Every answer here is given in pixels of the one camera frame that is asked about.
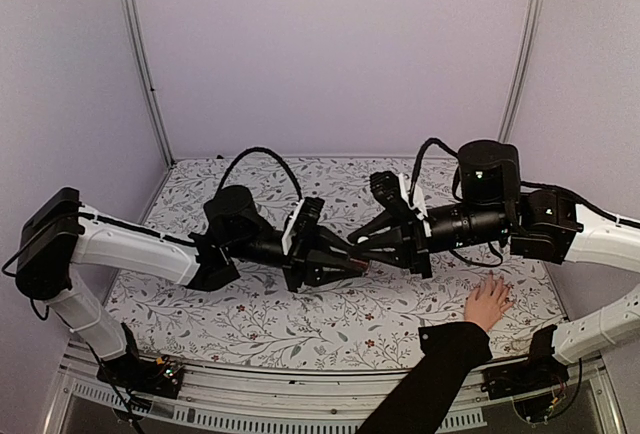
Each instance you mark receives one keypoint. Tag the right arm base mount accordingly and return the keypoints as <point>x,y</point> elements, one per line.
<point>538,371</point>

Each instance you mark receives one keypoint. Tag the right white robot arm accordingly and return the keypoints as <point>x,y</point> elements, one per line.
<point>493,205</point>

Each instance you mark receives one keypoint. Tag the red nail polish bottle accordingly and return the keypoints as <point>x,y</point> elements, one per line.
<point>359,265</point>

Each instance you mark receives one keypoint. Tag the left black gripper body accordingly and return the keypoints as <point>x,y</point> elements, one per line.
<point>296,266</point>

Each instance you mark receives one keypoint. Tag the left aluminium frame post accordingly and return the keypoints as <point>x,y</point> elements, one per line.
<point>135,34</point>

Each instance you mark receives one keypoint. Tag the aluminium frame post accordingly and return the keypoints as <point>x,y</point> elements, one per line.
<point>135,34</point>
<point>531,23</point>

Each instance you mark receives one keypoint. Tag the front aluminium rail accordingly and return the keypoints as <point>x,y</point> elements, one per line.
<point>231,399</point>

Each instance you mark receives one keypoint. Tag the floral patterned table mat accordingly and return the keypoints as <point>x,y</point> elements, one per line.
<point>367,323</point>

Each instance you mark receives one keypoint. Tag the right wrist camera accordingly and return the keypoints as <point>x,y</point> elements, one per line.
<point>414,199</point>

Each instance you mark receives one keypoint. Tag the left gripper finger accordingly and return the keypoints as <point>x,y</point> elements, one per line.
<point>334,241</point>
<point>320,276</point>

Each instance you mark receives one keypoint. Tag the right aluminium frame post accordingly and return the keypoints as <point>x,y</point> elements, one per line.
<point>531,23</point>

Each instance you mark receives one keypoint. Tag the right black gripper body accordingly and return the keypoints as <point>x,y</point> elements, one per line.
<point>411,229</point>

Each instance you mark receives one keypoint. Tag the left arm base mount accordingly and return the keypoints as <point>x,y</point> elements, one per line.
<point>161,377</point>

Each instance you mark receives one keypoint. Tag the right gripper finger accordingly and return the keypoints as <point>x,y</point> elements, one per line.
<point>383,229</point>
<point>392,254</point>

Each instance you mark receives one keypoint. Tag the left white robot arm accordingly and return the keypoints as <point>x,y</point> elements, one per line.
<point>65,233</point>

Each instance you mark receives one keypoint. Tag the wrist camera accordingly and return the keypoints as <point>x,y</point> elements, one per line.
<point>290,233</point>
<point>414,199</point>

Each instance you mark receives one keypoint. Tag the person's bare hand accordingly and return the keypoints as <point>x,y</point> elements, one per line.
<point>487,303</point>

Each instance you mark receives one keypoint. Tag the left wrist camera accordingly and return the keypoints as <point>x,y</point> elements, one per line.
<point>290,233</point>

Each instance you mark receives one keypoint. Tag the black sleeved forearm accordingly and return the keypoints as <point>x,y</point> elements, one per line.
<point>421,401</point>

